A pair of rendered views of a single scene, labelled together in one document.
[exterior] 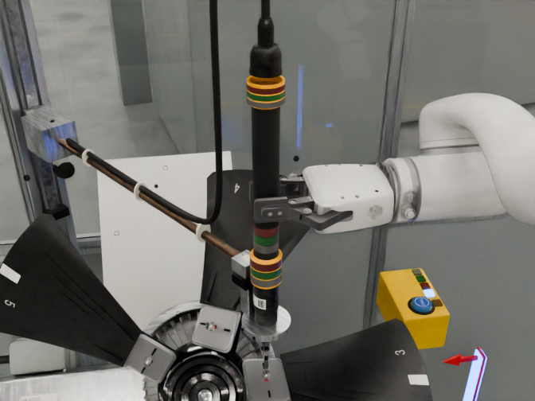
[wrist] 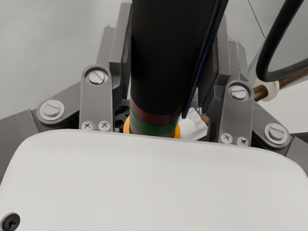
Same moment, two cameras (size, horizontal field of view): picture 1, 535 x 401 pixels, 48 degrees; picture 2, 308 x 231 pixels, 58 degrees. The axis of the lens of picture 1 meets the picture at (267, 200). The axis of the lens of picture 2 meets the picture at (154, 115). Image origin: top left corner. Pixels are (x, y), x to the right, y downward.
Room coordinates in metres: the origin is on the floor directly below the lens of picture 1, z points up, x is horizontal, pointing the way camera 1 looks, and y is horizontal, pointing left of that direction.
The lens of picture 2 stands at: (0.66, -0.10, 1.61)
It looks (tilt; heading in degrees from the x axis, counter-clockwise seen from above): 59 degrees down; 95
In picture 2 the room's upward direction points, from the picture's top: 9 degrees clockwise
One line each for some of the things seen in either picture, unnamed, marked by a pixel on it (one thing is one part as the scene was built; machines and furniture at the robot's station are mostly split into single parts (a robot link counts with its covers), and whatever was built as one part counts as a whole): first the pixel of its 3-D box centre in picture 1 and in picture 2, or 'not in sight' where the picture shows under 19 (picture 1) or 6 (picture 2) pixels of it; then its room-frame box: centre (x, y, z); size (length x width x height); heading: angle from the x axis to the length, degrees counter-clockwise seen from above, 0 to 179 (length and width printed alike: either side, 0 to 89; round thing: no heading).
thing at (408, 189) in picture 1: (397, 191); not in sight; (0.67, -0.17, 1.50); 0.09 x 0.03 x 0.08; 9
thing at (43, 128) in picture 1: (48, 134); not in sight; (1.10, 0.44, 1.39); 0.10 x 0.07 x 0.08; 44
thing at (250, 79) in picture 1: (265, 91); not in sight; (0.65, 0.00, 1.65); 0.04 x 0.04 x 0.03
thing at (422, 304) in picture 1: (421, 304); not in sight; (0.95, -0.32, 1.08); 0.04 x 0.04 x 0.02
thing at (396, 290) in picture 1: (410, 309); not in sight; (0.99, -0.31, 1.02); 0.16 x 0.10 x 0.11; 9
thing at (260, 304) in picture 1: (266, 203); not in sight; (0.65, 0.00, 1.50); 0.04 x 0.04 x 0.46
